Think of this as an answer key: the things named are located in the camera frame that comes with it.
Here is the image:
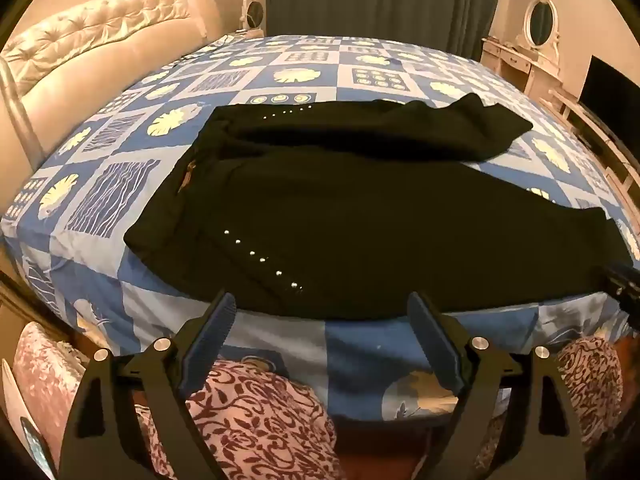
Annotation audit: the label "dark grey curtain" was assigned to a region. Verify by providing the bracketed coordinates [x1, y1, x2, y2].
[265, 0, 508, 66]

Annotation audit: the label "cream tufted headboard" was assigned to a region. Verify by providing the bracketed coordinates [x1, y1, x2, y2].
[0, 0, 223, 171]

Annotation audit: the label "blue patterned bed sheet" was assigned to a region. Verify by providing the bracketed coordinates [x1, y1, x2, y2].
[0, 35, 640, 421]

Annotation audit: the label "person's floral pajama legs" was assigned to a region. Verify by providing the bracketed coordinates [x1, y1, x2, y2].
[135, 335, 626, 480]

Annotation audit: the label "pink velvet cushion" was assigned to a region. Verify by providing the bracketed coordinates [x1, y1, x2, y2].
[12, 321, 91, 431]

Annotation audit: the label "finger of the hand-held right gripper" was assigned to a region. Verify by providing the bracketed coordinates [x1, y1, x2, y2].
[602, 265, 640, 311]

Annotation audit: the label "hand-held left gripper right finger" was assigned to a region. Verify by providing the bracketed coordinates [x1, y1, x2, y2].
[406, 291, 587, 480]

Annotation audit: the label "grey metal pole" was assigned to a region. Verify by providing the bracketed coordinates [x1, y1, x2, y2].
[0, 55, 46, 171]

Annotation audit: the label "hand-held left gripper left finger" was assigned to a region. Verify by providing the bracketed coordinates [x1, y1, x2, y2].
[59, 290, 238, 480]

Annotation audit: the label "black flat television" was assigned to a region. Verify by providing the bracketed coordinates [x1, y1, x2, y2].
[577, 55, 640, 133]

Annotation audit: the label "black pants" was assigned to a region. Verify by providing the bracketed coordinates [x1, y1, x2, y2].
[122, 92, 632, 321]

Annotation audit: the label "small round table mirror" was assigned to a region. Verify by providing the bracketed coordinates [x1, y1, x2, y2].
[240, 0, 267, 31]

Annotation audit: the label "white oval vanity mirror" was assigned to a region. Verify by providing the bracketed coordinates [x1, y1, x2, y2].
[522, 0, 561, 51]

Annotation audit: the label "white dressing table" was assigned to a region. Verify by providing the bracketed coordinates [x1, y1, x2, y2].
[481, 35, 566, 101]

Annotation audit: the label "white television stand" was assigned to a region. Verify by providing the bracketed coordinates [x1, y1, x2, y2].
[547, 87, 640, 221]

